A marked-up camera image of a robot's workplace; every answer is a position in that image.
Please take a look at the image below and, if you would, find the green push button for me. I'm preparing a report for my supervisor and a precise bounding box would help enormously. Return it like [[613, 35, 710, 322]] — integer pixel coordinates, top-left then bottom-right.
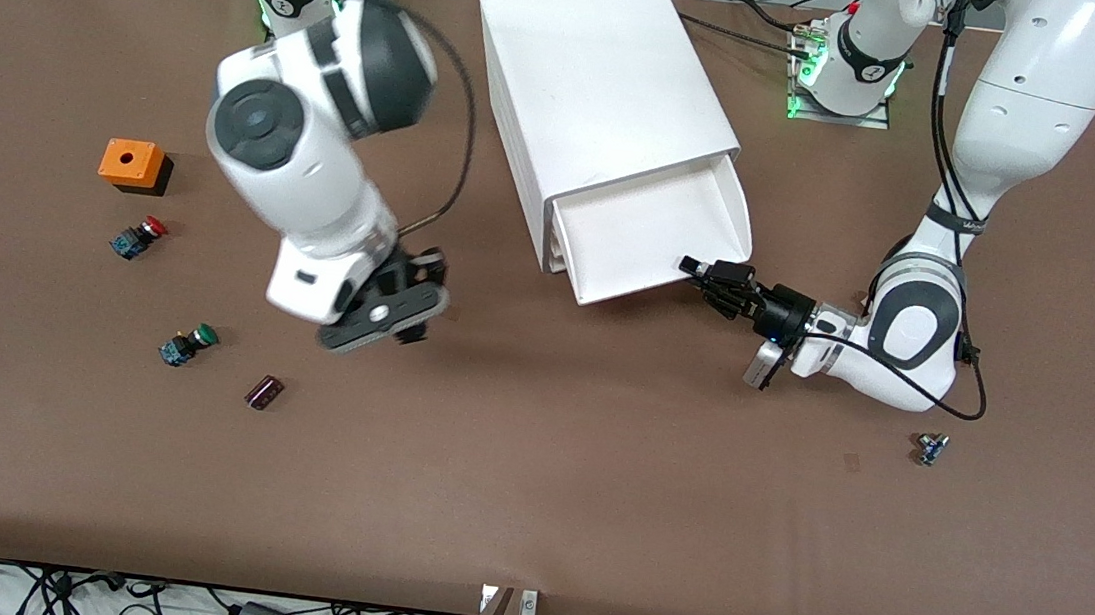
[[156, 318, 222, 373]]

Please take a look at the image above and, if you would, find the white drawer cabinet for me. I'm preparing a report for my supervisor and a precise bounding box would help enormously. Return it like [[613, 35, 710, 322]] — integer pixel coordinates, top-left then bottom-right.
[[454, 0, 758, 293]]

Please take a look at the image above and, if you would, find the red push button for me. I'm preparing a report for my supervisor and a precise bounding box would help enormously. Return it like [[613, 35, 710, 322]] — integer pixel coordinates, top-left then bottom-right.
[[107, 212, 173, 265]]

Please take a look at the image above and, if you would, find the dark maroon capacitor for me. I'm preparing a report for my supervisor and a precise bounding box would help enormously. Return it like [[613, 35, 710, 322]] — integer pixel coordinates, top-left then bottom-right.
[[242, 372, 287, 415]]

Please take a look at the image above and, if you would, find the small blue electronic component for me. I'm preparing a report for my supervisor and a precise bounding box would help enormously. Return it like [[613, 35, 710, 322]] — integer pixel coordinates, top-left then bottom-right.
[[913, 431, 952, 471]]

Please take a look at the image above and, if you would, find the orange box with hole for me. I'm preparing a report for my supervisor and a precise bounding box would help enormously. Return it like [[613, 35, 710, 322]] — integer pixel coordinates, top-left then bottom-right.
[[96, 137, 176, 200]]

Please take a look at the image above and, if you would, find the black base cable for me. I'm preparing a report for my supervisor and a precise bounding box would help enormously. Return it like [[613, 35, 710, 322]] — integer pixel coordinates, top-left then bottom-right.
[[723, 0, 821, 38], [677, 13, 815, 59]]

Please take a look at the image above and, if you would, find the small white bracket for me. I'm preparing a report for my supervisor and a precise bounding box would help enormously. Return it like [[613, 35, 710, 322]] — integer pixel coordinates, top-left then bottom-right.
[[477, 584, 540, 615]]

